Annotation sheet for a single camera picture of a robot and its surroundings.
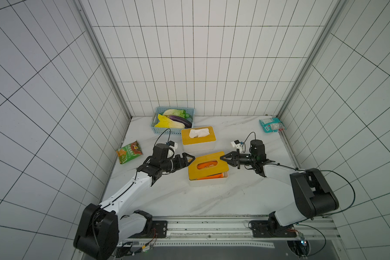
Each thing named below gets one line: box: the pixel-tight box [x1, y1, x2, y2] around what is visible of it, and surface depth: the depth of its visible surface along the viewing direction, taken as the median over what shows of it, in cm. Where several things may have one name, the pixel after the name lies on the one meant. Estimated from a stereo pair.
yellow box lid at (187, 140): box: [180, 126, 217, 146], surface depth 97 cm
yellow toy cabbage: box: [154, 113, 186, 129], surface depth 108 cm
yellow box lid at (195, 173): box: [188, 151, 230, 181], surface depth 83 cm
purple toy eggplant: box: [169, 115, 192, 129], surface depth 112 cm
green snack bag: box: [115, 140, 143, 165], surface depth 99 cm
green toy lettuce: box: [162, 108, 191, 119], surface depth 116 cm
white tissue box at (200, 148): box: [182, 140, 217, 155], surface depth 101 cm
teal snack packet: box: [258, 117, 286, 133], surface depth 112 cm
